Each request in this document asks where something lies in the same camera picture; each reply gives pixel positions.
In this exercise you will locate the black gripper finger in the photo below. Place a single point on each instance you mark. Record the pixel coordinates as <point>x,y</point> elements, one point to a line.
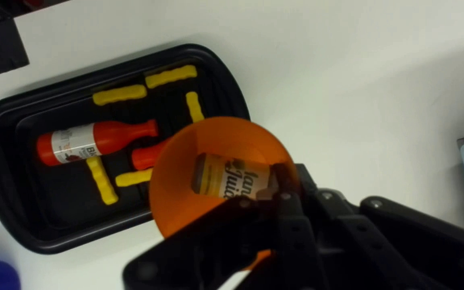
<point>295,191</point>

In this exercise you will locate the small yellow toy can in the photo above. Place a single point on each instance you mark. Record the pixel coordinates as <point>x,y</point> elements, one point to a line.
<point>227,178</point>

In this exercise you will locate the orange plastic cup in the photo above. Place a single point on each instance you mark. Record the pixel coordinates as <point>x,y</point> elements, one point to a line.
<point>173,202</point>

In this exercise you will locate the black plastic tray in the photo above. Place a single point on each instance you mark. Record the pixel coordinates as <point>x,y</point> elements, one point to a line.
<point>55,209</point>

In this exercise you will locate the yellow toy fry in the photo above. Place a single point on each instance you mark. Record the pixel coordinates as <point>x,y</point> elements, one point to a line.
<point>187,72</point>
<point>193,107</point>
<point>119,94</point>
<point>102,181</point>

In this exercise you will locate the small red sauce bottle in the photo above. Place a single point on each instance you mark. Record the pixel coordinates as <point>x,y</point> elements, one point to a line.
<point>145,159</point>

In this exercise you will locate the large red ketchup bottle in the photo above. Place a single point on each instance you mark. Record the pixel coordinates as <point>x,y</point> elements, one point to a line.
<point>89,141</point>

